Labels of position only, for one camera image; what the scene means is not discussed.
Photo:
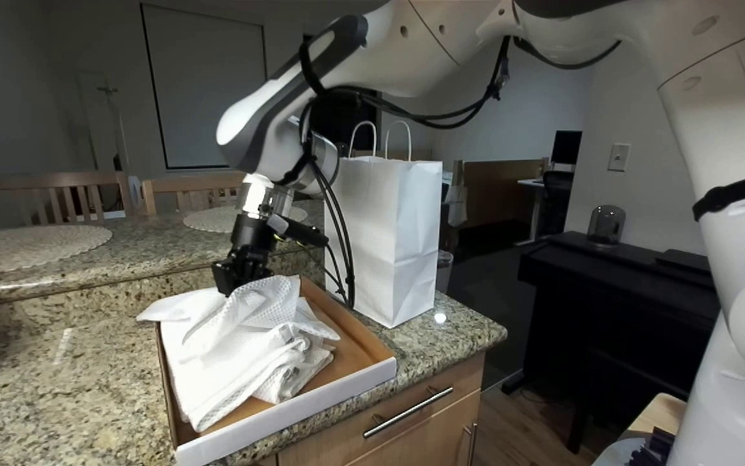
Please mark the black digital piano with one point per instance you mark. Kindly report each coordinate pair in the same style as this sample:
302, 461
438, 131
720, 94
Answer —
615, 311

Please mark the white paper bag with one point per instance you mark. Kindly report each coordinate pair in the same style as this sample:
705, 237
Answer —
390, 249

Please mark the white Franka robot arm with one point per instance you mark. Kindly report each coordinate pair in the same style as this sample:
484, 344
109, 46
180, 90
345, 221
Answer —
735, 131

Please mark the round woven placemat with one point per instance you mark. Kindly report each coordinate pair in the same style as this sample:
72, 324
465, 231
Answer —
26, 249
213, 221

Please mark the white projector screen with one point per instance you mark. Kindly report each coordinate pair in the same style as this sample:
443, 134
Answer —
205, 94

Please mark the wooden tray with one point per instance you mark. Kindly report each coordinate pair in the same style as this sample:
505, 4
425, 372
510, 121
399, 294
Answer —
305, 412

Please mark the white cloth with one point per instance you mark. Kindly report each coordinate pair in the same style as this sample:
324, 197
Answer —
233, 389
251, 311

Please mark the white desk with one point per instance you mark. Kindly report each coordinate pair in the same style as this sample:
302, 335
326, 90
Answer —
532, 196

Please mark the brown wooden cabinet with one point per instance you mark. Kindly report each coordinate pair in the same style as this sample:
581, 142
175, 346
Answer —
493, 196

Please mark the small grey trash bin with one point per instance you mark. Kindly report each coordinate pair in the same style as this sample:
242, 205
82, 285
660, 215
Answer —
447, 274

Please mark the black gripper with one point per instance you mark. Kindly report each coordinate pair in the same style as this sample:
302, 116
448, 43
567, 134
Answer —
255, 243

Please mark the light wooden side table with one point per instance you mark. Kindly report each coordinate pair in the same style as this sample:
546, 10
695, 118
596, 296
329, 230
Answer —
658, 415

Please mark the white light switch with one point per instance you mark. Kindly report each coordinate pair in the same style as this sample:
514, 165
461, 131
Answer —
619, 157

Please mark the wooden cabinet drawer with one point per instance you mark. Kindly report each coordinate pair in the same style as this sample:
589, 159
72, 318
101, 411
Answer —
440, 415

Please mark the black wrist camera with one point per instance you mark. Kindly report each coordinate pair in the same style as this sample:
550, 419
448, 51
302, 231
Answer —
298, 231

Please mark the dark computer monitor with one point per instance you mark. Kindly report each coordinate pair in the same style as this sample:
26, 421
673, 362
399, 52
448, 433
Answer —
567, 147

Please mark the dark rounded glass object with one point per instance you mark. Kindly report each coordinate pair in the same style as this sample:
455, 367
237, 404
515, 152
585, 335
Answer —
606, 225

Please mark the wooden dining chair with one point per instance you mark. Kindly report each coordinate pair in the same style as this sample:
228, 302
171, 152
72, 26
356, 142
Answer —
52, 196
193, 193

